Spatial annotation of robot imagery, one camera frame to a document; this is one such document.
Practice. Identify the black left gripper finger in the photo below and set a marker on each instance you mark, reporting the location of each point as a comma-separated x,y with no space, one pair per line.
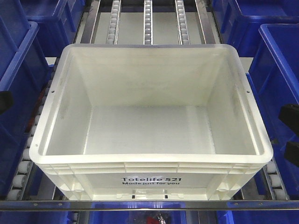
6,101

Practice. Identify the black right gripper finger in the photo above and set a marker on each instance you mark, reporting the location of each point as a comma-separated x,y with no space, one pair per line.
289,115
292,152

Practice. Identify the white plastic tote bin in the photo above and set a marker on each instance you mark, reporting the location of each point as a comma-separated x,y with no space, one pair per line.
150,123

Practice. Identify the blue bin left shelf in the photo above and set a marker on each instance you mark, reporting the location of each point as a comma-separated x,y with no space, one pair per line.
23,71

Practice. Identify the blue bin shelf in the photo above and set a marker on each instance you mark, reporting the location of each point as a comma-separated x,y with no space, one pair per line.
144,213
23,71
274,74

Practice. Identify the blue bin right shelf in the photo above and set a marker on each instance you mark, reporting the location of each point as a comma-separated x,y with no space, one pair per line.
274,74

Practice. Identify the blue bin rear left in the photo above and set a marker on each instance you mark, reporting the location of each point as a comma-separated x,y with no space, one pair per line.
58,22

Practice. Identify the blue bin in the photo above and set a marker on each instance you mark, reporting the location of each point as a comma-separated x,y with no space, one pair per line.
238,21
58,22

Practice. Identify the blue bin rear right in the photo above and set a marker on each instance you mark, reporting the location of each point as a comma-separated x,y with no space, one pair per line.
238,21

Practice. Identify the blue bin lower shelf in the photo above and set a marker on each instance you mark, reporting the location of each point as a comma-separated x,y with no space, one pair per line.
144,213

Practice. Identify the right white roller track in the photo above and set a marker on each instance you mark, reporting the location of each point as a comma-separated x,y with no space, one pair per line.
274,181

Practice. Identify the white roller track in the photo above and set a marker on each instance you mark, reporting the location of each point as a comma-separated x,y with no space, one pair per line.
29,182
274,181

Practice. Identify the left white roller track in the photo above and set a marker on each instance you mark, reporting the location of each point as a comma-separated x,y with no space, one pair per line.
29,182

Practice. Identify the centre-left roller track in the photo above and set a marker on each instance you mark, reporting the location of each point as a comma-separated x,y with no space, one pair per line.
114,22

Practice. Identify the centre-right roller track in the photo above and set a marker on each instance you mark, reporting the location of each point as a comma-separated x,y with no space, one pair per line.
183,34

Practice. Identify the centre roller track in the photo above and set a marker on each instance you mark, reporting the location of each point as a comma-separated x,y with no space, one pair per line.
147,23

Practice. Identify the steel shelf front rail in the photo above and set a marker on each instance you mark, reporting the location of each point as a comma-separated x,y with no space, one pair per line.
189,205

